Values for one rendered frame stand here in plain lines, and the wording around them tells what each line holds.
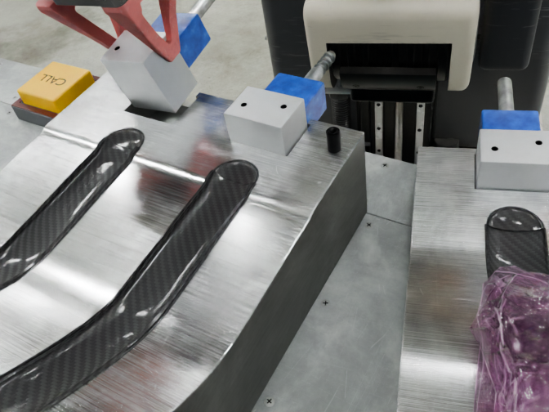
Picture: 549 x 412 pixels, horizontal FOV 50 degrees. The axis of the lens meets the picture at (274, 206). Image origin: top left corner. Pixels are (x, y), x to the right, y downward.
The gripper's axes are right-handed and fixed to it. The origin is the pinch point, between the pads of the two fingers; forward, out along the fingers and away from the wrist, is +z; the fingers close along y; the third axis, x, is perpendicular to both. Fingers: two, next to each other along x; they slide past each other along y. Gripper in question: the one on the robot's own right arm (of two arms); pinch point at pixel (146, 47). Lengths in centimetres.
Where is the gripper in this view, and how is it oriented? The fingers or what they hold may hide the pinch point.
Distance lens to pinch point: 50.0
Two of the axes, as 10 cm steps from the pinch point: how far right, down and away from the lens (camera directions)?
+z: 3.3, 5.8, 7.4
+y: 8.3, 2.0, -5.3
